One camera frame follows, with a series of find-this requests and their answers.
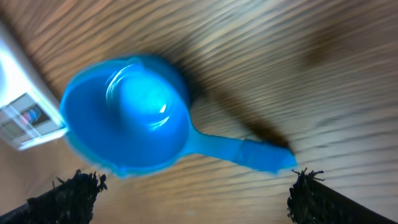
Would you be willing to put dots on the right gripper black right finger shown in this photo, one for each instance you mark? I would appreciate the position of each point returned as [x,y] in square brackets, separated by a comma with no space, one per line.
[311,202]

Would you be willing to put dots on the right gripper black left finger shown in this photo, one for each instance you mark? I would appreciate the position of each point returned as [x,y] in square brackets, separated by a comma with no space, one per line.
[70,202]

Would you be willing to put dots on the white digital kitchen scale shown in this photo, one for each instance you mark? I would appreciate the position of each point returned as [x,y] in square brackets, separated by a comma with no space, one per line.
[29,110]

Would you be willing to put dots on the blue plastic measuring scoop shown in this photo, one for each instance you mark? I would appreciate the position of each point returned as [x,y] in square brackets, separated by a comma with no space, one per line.
[131,115]

